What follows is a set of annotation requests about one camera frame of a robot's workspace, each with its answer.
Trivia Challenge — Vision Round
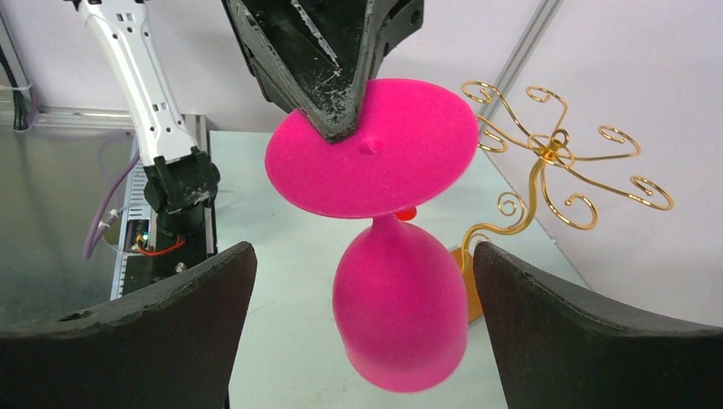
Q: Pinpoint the gold rack wooden base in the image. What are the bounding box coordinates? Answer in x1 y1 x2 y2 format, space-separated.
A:
448 79 675 324

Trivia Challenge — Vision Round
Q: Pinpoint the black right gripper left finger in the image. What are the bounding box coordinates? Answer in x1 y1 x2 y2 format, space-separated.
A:
1 242 257 408

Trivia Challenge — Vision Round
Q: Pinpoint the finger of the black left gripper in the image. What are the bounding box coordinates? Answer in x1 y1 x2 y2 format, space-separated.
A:
225 0 425 143
222 0 298 113

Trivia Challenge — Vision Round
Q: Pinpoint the red wine glass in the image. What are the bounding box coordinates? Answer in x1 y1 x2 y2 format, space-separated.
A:
395 206 418 222

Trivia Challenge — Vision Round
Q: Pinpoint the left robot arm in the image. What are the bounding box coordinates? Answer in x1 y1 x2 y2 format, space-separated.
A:
73 0 425 236

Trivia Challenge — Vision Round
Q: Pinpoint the pink wine glass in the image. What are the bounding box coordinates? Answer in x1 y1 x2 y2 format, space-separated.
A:
265 78 477 393

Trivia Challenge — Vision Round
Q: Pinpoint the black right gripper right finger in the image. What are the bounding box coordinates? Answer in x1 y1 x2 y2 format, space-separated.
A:
473 242 722 408

